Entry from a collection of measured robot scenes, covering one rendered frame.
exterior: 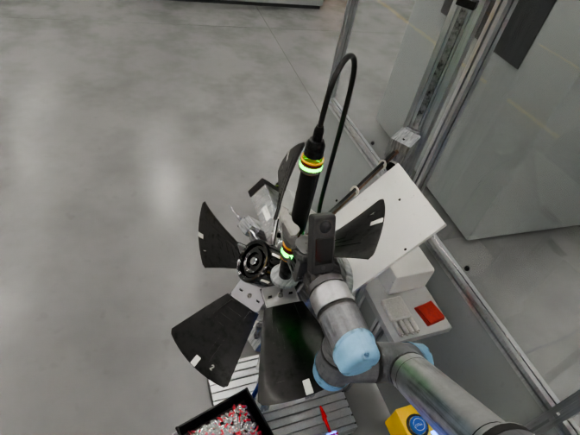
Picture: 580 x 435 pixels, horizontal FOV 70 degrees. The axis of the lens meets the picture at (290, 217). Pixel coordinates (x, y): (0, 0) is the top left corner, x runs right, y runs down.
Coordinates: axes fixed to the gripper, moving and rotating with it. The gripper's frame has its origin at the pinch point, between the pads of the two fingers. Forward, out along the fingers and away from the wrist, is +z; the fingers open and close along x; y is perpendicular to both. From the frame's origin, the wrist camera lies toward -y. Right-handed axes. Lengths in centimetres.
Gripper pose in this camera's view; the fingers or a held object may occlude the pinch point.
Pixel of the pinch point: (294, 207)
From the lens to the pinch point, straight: 89.3
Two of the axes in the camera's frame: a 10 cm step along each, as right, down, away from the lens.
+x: 9.4, -1.3, 3.3
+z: -3.1, -7.1, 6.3
